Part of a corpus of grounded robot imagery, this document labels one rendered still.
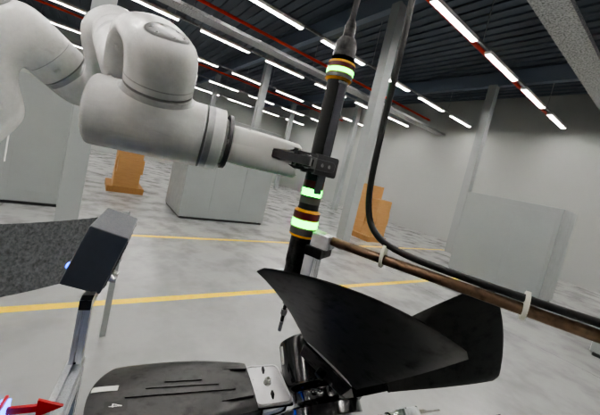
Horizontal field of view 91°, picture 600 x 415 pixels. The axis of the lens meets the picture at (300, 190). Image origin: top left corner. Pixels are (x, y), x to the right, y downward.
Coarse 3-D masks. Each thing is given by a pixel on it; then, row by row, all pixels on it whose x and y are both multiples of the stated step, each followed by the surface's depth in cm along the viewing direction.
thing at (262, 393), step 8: (248, 368) 53; (256, 368) 54; (264, 368) 54; (272, 368) 55; (256, 376) 52; (264, 376) 52; (272, 376) 52; (280, 376) 53; (256, 384) 50; (272, 384) 51; (280, 384) 51; (256, 392) 48; (264, 392) 48; (280, 392) 49; (288, 392) 49; (256, 400) 46; (264, 400) 47; (272, 400) 47; (280, 400) 48; (288, 400) 48
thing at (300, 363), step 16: (288, 352) 54; (288, 368) 52; (304, 368) 51; (288, 384) 51; (304, 384) 50; (320, 384) 50; (304, 400) 49; (320, 400) 48; (336, 400) 47; (352, 400) 48
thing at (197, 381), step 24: (96, 384) 43; (120, 384) 44; (144, 384) 44; (168, 384) 45; (192, 384) 45; (216, 384) 47; (240, 384) 48; (96, 408) 37; (144, 408) 39; (168, 408) 40; (192, 408) 41; (216, 408) 42; (240, 408) 44
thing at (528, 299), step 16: (352, 16) 46; (400, 48) 42; (400, 64) 42; (384, 112) 42; (384, 128) 42; (368, 192) 43; (368, 208) 43; (368, 224) 43; (384, 240) 41; (416, 256) 39; (448, 272) 37; (496, 288) 34; (528, 304) 32; (544, 304) 32; (592, 320) 30
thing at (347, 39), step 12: (348, 24) 46; (348, 36) 45; (336, 48) 46; (348, 48) 45; (348, 60) 48; (300, 240) 47; (288, 252) 48; (300, 252) 47; (288, 264) 48; (300, 264) 47
